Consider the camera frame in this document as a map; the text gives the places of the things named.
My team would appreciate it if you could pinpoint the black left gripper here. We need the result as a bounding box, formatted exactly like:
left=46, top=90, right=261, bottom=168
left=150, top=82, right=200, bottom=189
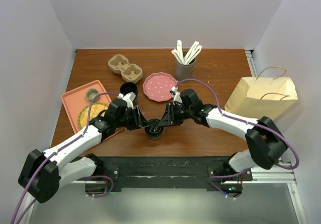
left=115, top=105, right=149, bottom=131

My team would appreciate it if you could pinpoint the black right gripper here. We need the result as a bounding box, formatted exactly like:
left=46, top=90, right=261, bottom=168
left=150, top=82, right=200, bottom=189
left=158, top=102, right=193, bottom=127

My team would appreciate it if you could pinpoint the black coffee cup lid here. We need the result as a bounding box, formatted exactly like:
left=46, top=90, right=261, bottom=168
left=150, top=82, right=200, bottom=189
left=144, top=119, right=164, bottom=136

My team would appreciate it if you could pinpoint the black takeout coffee cup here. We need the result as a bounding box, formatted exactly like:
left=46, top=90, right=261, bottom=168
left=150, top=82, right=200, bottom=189
left=149, top=135, right=161, bottom=141

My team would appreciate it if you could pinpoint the stack of black cups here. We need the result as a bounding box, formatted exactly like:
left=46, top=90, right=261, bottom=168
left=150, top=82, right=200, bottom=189
left=120, top=82, right=138, bottom=105

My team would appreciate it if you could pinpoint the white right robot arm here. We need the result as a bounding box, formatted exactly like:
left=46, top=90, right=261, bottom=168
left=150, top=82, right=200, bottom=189
left=158, top=89, right=288, bottom=180

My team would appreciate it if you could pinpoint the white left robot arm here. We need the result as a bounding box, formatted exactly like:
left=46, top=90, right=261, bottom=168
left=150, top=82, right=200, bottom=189
left=18, top=98, right=150, bottom=203

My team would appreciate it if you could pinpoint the beige paper takeout bag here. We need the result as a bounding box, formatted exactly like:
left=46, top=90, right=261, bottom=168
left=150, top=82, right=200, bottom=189
left=224, top=67, right=298, bottom=120

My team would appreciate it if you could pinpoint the pink polka dot plate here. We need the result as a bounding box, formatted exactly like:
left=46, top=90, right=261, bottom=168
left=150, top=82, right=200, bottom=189
left=142, top=72, right=177, bottom=102

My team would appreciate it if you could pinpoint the yellow green woven coaster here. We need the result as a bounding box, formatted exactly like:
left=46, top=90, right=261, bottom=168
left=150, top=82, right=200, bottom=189
left=77, top=102, right=108, bottom=129

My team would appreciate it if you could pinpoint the grey straw holder cup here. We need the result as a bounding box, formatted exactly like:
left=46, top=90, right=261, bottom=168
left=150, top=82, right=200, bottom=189
left=175, top=58, right=196, bottom=81

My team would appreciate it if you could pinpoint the small grey woven coaster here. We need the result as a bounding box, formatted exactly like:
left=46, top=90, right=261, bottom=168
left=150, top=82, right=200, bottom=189
left=85, top=88, right=99, bottom=101

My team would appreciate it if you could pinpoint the beige cardboard cup carrier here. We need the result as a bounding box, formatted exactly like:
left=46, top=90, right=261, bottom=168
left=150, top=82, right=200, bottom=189
left=108, top=54, right=142, bottom=83

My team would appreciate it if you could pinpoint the white paper straw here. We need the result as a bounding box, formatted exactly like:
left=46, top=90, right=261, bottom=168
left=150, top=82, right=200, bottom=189
left=177, top=40, right=185, bottom=64
left=171, top=49, right=185, bottom=65
left=184, top=41, right=202, bottom=65

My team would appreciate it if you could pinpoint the salmon pink tray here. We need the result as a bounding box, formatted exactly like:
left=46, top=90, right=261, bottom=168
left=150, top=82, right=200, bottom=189
left=61, top=80, right=111, bottom=134

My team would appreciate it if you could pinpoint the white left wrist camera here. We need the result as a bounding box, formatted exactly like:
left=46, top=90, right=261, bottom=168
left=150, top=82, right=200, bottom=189
left=117, top=92, right=136, bottom=108

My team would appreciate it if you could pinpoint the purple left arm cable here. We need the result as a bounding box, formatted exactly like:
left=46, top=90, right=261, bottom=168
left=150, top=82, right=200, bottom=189
left=10, top=92, right=120, bottom=224

